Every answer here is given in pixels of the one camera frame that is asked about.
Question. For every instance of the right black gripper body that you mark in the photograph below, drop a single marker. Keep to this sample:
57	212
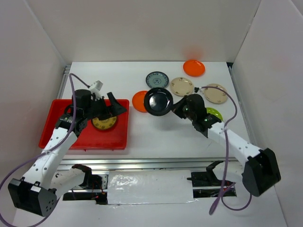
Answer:
190	115

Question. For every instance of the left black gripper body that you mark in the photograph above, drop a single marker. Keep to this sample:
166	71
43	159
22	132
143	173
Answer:
98	107

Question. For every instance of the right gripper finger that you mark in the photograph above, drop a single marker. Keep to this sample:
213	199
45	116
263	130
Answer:
179	111
183	101

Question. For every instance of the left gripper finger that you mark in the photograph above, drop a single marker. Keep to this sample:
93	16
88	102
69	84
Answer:
115	107
105	114

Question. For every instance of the yellow black patterned plate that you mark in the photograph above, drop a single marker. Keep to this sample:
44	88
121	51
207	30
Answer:
104	124

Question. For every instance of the cream plate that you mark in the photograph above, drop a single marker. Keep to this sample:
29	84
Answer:
214	94
181	86

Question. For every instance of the lime green plate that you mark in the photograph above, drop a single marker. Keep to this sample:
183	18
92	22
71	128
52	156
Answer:
216	113

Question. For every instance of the orange plate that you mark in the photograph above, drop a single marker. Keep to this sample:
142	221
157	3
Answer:
138	101
194	68

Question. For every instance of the blue floral plate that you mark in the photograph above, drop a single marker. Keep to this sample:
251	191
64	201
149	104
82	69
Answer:
157	79

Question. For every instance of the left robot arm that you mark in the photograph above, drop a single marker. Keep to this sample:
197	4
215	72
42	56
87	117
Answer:
38	190

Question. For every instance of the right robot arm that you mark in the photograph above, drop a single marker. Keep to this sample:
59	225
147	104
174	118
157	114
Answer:
261	170

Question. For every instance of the red plastic bin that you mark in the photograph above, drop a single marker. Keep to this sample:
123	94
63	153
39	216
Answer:
114	138

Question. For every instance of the white foil covered block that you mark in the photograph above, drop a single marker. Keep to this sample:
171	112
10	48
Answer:
149	187

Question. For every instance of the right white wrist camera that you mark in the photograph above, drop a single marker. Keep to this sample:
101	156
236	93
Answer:
198	90

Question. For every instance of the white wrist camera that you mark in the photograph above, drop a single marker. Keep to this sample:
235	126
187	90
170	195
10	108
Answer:
198	90
95	89

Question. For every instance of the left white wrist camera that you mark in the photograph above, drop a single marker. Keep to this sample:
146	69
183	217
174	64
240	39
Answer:
95	89

